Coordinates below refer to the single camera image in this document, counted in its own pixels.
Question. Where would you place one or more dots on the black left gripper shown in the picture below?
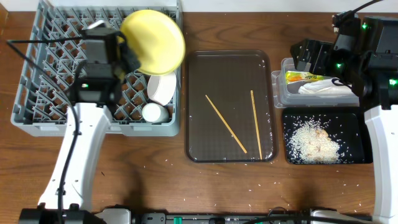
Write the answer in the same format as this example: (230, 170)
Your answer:
(125, 58)

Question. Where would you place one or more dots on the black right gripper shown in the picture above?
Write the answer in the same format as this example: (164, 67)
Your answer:
(323, 49)

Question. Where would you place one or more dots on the white napkin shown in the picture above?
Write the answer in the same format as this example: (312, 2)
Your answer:
(331, 86)

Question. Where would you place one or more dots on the green yellow snack wrapper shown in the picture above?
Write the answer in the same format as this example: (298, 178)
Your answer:
(293, 76)

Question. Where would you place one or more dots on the yellow plate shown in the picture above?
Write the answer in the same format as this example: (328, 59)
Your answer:
(156, 40)

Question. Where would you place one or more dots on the pink bowl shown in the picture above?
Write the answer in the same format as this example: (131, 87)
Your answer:
(160, 89)

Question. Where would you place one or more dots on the white cup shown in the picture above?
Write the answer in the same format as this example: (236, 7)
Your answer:
(154, 113)

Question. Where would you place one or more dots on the wooden chopstick short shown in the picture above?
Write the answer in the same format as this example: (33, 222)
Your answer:
(226, 124)

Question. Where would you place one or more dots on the wooden chopstick long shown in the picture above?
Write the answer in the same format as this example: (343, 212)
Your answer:
(256, 124)

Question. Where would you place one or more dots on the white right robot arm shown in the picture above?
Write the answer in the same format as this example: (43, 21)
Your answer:
(378, 100)

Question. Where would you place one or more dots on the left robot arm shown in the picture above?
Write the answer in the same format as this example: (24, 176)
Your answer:
(67, 198)

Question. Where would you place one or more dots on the clear plastic waste bin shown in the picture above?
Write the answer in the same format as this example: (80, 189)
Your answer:
(287, 94)

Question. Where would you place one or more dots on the black waste tray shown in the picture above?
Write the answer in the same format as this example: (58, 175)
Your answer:
(345, 125)

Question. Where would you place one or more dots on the rice food waste pile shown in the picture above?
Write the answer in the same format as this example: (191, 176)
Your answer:
(310, 143)

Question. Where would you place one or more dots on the grey plastic dish rack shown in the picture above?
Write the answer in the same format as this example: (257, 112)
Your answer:
(40, 107)

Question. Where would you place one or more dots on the dark brown serving tray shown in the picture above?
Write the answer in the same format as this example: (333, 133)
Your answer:
(227, 76)

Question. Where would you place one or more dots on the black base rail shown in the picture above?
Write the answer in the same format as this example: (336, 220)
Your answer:
(275, 215)

